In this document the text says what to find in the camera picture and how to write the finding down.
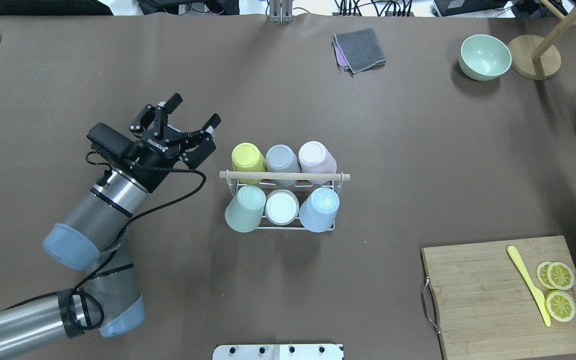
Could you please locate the aluminium frame post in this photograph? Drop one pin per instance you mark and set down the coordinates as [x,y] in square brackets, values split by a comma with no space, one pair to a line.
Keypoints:
[280,11]

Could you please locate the grey plastic cup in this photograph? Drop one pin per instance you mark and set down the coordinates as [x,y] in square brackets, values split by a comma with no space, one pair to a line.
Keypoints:
[282,159]

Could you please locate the white plastic cup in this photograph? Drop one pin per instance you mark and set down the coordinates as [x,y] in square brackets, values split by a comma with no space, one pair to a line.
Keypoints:
[281,207]

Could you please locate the lemon slice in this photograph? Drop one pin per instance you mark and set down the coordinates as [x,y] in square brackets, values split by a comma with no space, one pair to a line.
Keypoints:
[560,306]
[560,276]

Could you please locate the white wire cup rack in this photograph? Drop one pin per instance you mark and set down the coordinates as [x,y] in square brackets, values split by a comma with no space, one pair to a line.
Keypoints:
[301,184]

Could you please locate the grey folded cloth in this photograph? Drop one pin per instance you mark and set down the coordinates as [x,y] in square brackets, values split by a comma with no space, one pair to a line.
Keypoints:
[358,51]

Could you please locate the yellow plastic cup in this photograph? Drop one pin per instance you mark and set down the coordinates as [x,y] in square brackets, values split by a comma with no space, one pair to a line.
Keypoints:
[246,157]

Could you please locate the light green bowl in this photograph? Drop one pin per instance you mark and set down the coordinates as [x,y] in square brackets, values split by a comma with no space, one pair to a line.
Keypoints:
[484,57]

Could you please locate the yellow plastic knife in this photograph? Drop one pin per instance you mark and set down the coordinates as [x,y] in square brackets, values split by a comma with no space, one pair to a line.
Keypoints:
[536,293]

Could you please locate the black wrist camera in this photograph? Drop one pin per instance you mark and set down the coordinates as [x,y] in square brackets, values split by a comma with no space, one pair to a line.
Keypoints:
[109,143]

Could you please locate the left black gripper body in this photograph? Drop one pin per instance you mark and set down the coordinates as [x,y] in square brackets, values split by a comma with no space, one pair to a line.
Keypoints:
[149,161]

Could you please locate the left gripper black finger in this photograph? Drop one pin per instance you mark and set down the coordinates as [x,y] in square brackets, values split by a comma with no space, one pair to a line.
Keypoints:
[174,101]

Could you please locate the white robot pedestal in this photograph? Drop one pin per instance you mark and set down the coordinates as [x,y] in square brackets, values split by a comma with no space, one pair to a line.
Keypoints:
[293,351]

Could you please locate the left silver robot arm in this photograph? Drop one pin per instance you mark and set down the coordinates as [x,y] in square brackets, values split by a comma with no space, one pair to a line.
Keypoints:
[92,237]

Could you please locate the green plastic cup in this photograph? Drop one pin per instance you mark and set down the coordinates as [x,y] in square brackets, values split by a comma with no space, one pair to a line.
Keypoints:
[245,211]

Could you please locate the wooden cutting board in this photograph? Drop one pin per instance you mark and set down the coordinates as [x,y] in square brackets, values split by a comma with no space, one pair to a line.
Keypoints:
[482,306]

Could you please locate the pink plastic cup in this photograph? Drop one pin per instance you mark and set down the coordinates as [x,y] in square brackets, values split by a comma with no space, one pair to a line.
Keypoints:
[315,158]

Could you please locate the blue plastic cup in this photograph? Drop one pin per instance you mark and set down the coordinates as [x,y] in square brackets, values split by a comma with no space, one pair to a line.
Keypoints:
[318,212]

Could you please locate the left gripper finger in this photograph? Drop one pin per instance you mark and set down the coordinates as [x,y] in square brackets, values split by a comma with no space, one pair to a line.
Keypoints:
[212,123]

